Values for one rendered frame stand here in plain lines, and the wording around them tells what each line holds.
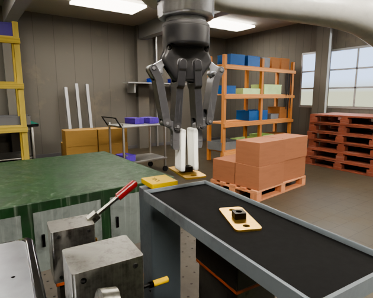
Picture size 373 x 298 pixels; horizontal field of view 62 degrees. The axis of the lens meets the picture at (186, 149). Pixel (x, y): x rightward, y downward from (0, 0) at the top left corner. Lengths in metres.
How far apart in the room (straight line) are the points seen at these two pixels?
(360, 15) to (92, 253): 0.61
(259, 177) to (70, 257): 3.63
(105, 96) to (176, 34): 7.29
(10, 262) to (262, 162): 3.53
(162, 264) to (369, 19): 0.62
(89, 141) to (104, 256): 5.54
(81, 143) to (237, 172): 3.04
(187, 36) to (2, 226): 1.94
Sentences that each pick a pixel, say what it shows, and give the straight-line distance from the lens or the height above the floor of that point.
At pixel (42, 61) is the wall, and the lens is 7.42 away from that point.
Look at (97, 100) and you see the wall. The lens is 7.69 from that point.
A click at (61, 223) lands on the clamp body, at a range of 0.75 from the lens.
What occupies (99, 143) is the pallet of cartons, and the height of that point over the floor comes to 0.45.
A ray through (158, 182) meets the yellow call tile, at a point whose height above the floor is 1.16.
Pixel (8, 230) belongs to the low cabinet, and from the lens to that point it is 2.27.
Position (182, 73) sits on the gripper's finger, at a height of 1.37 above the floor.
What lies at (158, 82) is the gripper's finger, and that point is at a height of 1.36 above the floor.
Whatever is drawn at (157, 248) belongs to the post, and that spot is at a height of 1.02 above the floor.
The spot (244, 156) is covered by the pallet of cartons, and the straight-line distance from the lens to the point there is 4.11.
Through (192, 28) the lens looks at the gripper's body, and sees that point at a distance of 0.49.
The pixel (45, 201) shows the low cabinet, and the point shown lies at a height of 0.65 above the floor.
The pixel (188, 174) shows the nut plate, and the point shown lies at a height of 1.21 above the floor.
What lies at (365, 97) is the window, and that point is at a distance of 7.22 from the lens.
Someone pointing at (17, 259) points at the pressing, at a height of 1.00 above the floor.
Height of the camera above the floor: 1.34
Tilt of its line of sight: 10 degrees down
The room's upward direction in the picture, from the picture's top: straight up
